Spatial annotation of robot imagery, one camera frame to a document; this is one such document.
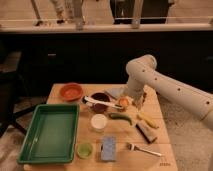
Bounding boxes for green chili pepper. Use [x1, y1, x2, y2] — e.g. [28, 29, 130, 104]
[109, 113, 132, 125]

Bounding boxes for brown grape bunch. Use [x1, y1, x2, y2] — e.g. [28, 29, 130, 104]
[141, 92, 147, 106]

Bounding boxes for blue sponge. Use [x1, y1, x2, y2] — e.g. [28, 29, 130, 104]
[101, 136, 116, 162]

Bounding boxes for green plastic tray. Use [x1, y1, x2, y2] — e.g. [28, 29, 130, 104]
[18, 104, 79, 164]

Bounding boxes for small green cup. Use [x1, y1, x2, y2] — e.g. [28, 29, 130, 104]
[77, 143, 93, 159]

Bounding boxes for wooden table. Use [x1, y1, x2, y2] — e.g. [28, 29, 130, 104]
[24, 86, 178, 171]

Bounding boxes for grey cloth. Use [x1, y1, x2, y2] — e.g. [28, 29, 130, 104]
[105, 87, 123, 99]

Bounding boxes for white plastic cup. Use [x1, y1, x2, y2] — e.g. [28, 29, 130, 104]
[90, 114, 108, 132]

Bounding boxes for brown grey block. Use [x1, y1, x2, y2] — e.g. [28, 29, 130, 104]
[136, 122, 157, 143]

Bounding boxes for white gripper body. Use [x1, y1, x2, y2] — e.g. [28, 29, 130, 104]
[122, 86, 145, 110]

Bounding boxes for silver fork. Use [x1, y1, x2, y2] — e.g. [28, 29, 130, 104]
[126, 143, 163, 157]

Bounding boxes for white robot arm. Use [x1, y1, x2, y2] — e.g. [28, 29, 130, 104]
[124, 54, 213, 131]

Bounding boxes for dark brown bowl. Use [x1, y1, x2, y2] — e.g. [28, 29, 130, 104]
[89, 92, 111, 114]

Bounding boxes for yellow banana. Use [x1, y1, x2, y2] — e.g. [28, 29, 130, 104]
[137, 113, 159, 129]

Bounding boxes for orange bowl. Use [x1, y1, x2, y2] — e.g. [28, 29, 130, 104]
[59, 83, 83, 101]

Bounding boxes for black chair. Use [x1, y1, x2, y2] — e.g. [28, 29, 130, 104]
[0, 49, 48, 138]

